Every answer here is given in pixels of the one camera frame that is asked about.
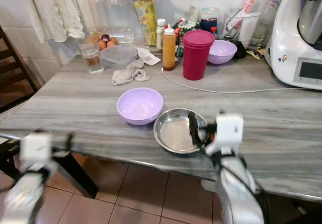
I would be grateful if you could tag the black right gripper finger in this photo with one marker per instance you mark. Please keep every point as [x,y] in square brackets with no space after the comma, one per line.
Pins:
[197,129]

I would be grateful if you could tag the round stainless steel bowl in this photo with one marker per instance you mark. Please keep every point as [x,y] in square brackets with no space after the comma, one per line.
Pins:
[175,132]

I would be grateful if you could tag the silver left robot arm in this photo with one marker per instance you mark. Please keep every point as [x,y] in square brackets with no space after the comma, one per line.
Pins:
[25,199]

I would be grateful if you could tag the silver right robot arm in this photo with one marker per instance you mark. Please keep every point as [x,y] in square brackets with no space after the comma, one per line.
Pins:
[239,194]

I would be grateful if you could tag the white plastic bin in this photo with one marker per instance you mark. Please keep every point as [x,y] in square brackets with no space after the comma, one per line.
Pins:
[207,185]

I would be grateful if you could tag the lilac plastic bowl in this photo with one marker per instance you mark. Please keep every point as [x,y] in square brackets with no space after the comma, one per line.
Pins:
[224,53]
[139,105]

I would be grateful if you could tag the magenta plastic tumbler with lid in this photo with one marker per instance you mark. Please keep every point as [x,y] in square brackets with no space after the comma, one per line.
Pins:
[197,55]

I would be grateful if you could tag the dark wooden chair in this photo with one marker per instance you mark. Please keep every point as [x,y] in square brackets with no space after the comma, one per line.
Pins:
[16,78]

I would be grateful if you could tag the orange sauce squeeze bottle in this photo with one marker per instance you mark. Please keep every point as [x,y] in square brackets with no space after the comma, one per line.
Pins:
[168,50]

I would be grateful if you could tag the white paper napkin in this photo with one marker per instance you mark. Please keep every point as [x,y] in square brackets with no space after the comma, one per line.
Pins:
[149,58]

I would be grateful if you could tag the crumpled grey cloth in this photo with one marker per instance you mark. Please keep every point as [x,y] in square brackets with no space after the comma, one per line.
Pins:
[128,74]

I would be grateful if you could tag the clear drinking glass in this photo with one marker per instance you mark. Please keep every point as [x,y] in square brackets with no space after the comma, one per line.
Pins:
[92,58]

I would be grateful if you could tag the green and red packet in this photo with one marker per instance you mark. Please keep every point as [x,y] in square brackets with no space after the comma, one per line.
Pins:
[181,30]

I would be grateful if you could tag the small white bottle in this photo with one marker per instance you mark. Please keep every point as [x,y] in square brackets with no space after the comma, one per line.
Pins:
[160,32]

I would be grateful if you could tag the clear plastic food container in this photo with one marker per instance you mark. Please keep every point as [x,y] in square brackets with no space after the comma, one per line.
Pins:
[118,56]

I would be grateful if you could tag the dark blue jar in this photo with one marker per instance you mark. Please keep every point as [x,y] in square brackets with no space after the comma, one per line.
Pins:
[209,22]

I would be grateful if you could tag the clear measuring pitcher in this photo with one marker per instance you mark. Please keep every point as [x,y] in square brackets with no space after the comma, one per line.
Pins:
[242,30]

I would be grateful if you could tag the brown egg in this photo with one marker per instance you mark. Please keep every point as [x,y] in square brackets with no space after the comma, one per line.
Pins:
[111,42]
[95,38]

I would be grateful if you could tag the white kitchen cooking machine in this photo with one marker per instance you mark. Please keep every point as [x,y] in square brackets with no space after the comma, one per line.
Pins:
[289,43]

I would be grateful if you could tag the yellow bottle with red cap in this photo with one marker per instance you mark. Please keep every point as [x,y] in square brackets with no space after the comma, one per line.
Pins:
[145,20]

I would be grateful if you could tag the clear bottle with green cap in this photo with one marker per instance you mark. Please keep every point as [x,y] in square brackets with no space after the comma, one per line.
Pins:
[271,17]

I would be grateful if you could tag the pink and white packet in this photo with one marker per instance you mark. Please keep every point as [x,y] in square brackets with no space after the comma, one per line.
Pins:
[246,5]

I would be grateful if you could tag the large clear plastic jug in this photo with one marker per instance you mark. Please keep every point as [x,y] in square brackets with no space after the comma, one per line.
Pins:
[118,17]

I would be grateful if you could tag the hanging beige towel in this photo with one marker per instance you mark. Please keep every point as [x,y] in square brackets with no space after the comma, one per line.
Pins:
[55,7]

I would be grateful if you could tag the clear bottle with orange cap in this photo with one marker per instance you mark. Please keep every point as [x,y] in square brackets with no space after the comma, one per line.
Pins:
[94,7]

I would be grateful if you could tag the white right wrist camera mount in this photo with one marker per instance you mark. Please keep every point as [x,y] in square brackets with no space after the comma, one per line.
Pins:
[229,132]

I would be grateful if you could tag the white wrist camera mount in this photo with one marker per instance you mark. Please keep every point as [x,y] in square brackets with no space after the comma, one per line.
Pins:
[229,132]
[35,151]

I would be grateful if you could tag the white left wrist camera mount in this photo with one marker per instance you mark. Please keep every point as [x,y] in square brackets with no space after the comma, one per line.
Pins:
[35,151]

